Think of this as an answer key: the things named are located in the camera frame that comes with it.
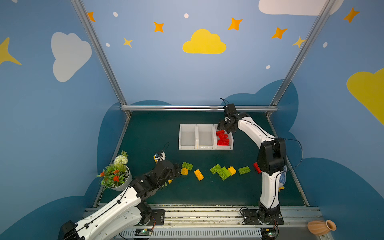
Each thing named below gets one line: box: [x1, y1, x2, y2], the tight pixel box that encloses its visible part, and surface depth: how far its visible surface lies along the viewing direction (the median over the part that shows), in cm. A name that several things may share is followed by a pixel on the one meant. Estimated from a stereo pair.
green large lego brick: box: [216, 166, 231, 181], surface depth 90 cm
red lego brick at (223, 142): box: [217, 138, 230, 146], surface depth 103 cm
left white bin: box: [178, 124, 198, 150], surface depth 106 cm
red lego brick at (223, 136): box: [218, 133, 229, 140], surface depth 106 cm
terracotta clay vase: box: [307, 219, 337, 236], surface depth 65 cm
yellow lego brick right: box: [228, 166, 237, 176], surface depth 91 cm
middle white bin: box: [197, 124, 216, 150], surface depth 106 cm
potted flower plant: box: [96, 150, 133, 192], surface depth 76 cm
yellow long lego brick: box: [194, 168, 205, 181], surface depth 90 cm
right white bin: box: [214, 124, 234, 150], surface depth 100 cm
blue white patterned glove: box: [279, 165, 288, 188], surface depth 88 cm
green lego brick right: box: [238, 166, 251, 175], surface depth 92 cm
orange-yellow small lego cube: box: [181, 168, 188, 175], surface depth 90 cm
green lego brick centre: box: [181, 161, 194, 171], surface depth 94 cm
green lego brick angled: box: [210, 163, 222, 175], surface depth 92 cm
